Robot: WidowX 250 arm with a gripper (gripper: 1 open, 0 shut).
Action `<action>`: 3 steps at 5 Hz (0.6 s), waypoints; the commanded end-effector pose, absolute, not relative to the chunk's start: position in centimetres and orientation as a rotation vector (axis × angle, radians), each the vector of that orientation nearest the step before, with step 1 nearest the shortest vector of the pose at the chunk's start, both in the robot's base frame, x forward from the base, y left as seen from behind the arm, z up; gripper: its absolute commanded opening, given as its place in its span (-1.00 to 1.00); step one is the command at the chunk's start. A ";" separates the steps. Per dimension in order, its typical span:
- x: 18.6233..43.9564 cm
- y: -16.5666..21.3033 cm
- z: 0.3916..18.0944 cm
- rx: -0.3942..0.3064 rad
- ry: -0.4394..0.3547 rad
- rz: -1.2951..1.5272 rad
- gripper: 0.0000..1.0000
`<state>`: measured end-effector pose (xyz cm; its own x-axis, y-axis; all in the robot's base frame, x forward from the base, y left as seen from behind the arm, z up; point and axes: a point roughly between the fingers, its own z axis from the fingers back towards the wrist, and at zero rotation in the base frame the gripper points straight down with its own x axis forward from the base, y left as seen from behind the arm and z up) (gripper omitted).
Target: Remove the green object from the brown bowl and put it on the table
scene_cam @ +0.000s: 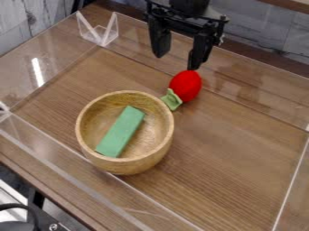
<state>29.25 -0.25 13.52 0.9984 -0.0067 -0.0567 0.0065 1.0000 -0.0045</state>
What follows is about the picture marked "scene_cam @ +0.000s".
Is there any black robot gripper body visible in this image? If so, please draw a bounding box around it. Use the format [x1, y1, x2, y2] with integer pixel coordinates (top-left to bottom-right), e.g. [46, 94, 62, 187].
[143, 0, 230, 47]

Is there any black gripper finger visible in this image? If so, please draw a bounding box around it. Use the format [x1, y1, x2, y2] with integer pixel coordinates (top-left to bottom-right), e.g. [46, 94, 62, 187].
[149, 15, 171, 58]
[187, 32, 214, 70]

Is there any green rectangular block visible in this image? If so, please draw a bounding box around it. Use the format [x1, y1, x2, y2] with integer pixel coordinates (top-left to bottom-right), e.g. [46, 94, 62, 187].
[95, 106, 145, 158]

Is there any light wooden bowl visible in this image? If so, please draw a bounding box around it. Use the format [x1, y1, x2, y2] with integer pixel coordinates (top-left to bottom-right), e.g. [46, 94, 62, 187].
[75, 90, 174, 175]

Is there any red plush strawberry toy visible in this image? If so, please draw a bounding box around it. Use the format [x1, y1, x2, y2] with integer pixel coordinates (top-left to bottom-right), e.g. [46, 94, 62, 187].
[161, 70, 204, 111]

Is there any black metal table leg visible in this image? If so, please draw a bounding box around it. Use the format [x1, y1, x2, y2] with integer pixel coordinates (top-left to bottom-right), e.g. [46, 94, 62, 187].
[28, 188, 44, 209]

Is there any clear acrylic corner bracket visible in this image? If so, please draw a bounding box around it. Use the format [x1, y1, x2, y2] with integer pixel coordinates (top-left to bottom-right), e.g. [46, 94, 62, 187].
[76, 11, 118, 47]

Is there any clear acrylic tray wall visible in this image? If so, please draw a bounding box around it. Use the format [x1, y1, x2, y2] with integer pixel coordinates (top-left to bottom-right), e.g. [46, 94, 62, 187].
[0, 16, 309, 231]

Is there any black cable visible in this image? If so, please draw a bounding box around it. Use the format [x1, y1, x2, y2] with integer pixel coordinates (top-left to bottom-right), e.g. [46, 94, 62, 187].
[0, 203, 42, 231]

